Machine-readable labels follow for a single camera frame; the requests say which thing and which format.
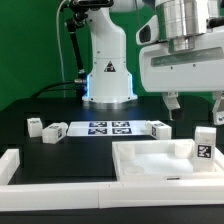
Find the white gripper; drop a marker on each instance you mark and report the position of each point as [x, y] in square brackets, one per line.
[183, 54]

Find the white square tabletop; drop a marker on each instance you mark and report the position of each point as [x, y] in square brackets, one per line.
[161, 160]

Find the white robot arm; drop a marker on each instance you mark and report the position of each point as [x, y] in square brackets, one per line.
[109, 82]

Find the white marker tag sheet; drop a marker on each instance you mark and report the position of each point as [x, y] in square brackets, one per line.
[107, 128]

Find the white U-shaped obstacle fence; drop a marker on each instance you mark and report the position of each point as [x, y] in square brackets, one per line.
[34, 197]

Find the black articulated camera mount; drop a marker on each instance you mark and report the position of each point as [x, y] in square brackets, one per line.
[80, 8]

